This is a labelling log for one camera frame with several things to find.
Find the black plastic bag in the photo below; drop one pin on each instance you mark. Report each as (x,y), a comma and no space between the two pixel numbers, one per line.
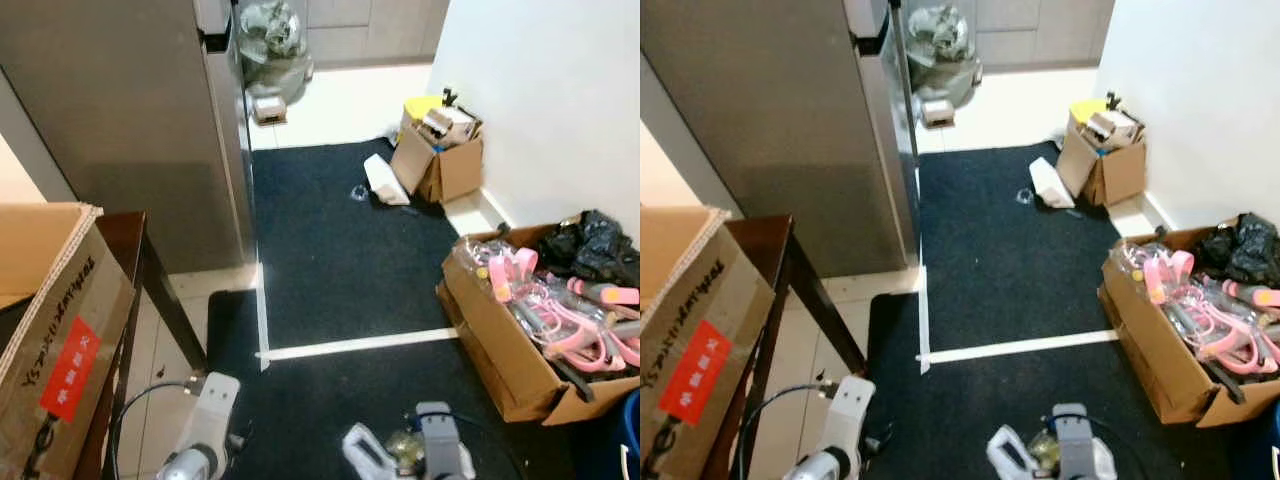
(1245,248)
(595,250)

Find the large open printed cardboard box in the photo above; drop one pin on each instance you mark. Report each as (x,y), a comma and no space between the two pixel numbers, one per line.
(700,330)
(60,330)

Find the small pale box on floor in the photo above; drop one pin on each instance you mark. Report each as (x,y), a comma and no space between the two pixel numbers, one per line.
(936,112)
(270,109)

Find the dark floor mat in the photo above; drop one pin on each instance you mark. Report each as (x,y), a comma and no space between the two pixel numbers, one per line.
(990,265)
(330,260)

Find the pink items in clear wrap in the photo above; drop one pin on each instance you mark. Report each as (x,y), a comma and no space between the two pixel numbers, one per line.
(540,300)
(1195,300)

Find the yellow item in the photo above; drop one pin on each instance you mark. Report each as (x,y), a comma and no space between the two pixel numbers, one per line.
(420,106)
(1086,108)

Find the tall grey fridge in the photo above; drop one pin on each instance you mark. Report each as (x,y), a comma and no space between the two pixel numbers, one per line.
(780,110)
(120,110)

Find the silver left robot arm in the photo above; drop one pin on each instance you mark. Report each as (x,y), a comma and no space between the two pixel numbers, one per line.
(188,467)
(820,468)

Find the grey filled trash bag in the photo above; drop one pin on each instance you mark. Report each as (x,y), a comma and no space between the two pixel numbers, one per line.
(275,45)
(942,48)

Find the white floor tape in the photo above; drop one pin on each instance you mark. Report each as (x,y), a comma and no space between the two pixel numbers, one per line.
(1010,348)
(350,345)

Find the small clear plastic scrap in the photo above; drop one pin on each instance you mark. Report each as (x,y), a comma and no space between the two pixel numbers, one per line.
(1023,196)
(358,192)

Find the blue rubbish bin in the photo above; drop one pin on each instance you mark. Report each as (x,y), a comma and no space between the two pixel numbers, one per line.
(630,440)

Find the small open cardboard box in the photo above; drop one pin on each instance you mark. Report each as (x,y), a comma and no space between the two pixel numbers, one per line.
(1115,172)
(450,170)

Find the cardboard box of pink items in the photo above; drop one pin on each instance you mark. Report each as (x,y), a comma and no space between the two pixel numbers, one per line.
(1150,345)
(495,340)

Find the dark brown wooden table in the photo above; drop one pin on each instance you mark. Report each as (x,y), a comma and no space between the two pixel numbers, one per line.
(790,270)
(150,270)

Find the white carton on floor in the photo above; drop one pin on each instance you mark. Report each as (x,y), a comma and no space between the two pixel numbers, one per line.
(386,180)
(1052,183)

